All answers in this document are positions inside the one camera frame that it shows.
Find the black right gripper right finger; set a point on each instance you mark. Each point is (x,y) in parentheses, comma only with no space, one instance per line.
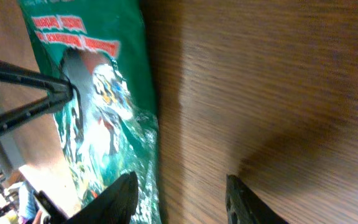
(243,206)

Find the green 3M gloves packet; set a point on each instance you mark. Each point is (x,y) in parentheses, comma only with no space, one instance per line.
(110,126)

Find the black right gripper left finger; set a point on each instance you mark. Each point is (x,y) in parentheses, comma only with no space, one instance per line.
(116,204)

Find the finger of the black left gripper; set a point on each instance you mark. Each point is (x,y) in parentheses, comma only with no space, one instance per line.
(59,91)

